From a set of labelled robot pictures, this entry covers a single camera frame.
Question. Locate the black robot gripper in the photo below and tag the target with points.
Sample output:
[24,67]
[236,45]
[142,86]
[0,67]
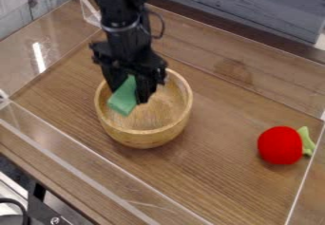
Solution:
[126,54]

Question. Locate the green rectangular block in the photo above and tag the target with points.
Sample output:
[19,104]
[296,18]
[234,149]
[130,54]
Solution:
[122,101]

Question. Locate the light wooden bowl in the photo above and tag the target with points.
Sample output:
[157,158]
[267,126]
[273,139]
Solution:
[156,122]

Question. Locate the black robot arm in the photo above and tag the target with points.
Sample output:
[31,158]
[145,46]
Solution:
[121,13]

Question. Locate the red plush tomato toy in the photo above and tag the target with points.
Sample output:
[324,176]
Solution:
[284,145]

